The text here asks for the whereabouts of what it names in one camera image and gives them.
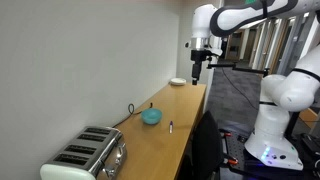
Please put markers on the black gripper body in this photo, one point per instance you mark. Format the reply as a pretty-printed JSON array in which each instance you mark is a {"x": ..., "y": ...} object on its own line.
[{"x": 197, "y": 60}]

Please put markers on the teal bowl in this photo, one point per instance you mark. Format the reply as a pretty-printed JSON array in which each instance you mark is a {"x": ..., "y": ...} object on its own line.
[{"x": 151, "y": 116}]

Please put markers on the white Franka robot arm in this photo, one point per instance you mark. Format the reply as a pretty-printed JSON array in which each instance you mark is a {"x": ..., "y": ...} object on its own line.
[{"x": 276, "y": 133}]

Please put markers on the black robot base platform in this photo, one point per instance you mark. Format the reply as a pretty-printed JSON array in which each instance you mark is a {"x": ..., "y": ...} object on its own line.
[{"x": 238, "y": 146}]

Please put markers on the white plate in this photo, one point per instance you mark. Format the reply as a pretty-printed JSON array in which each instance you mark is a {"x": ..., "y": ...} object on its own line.
[{"x": 178, "y": 81}]

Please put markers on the white marker with purple cap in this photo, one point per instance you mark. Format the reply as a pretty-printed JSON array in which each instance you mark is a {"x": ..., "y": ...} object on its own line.
[{"x": 171, "y": 127}]

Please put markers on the orange clamp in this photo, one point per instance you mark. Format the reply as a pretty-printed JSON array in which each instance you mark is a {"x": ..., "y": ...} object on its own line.
[
  {"x": 227, "y": 134},
  {"x": 232, "y": 161}
]

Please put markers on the black office chair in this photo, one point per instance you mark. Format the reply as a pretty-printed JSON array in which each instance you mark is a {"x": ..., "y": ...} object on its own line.
[{"x": 206, "y": 146}]

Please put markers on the green exit sign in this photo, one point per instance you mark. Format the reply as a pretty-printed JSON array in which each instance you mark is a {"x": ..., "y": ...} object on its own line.
[{"x": 250, "y": 1}]

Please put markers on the silver four-slot toaster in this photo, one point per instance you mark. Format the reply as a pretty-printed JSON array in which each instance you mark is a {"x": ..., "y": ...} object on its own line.
[{"x": 90, "y": 153}]

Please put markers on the black box beside robot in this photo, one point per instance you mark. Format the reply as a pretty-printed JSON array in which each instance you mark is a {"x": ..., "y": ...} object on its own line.
[{"x": 311, "y": 143}]

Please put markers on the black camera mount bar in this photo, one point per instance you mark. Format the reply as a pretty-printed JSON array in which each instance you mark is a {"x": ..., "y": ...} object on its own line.
[{"x": 240, "y": 69}]

